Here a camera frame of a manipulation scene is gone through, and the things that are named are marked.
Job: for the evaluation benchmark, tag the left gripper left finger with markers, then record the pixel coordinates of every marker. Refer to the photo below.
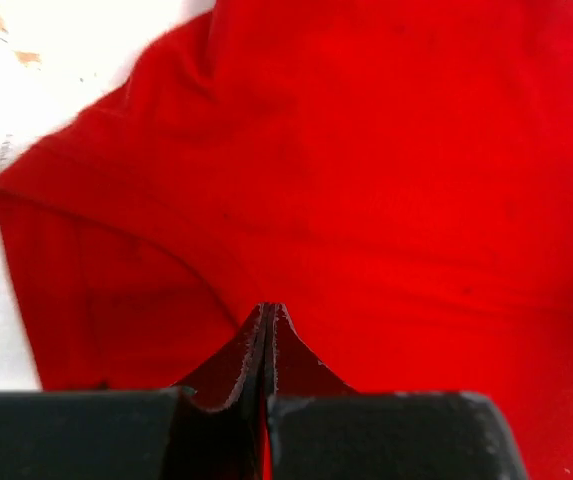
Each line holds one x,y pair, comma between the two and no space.
206,426

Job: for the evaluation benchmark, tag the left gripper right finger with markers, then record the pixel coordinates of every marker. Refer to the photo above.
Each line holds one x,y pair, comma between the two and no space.
321,428

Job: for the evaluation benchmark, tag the red t shirt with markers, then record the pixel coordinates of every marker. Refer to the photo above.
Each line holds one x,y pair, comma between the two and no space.
399,174

